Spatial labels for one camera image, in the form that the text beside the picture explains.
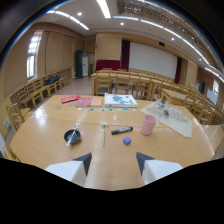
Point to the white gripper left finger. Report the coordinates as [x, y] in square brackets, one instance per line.
[70, 169]

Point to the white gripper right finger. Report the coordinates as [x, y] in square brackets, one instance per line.
[156, 169]

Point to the pink ribbed cup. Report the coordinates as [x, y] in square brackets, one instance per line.
[147, 125]

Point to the black round dish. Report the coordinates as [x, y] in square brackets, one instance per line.
[72, 136]

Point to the white plastic spoon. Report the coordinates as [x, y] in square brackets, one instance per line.
[72, 134]

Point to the purple cube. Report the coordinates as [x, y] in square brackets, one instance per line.
[126, 140]

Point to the beige paper sheet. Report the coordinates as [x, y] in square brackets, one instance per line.
[168, 118]

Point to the black marker pen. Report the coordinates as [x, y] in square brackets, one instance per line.
[121, 130]

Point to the white artificial flower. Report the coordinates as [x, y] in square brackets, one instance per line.
[104, 128]

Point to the clear plastic bag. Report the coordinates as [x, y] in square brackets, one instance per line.
[165, 109]

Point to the pink book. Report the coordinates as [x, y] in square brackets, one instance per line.
[83, 101]

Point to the red packet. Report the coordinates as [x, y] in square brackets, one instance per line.
[70, 99]

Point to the orange book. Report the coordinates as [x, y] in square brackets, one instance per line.
[96, 101]

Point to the small wooden desk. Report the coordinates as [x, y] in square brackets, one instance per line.
[174, 97]

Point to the wooden chair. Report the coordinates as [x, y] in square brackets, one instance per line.
[102, 83]
[16, 115]
[34, 93]
[122, 82]
[141, 87]

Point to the white printed book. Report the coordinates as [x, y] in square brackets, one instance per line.
[120, 100]

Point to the black bag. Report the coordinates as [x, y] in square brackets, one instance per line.
[52, 80]

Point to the black tall cabinet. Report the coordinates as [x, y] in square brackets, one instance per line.
[79, 64]

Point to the white projection screen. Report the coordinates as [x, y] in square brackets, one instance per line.
[152, 60]

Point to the dark red podium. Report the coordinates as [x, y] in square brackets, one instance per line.
[107, 65]

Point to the dark red curtain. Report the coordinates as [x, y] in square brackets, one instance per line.
[125, 55]

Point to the window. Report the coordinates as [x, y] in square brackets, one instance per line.
[32, 56]

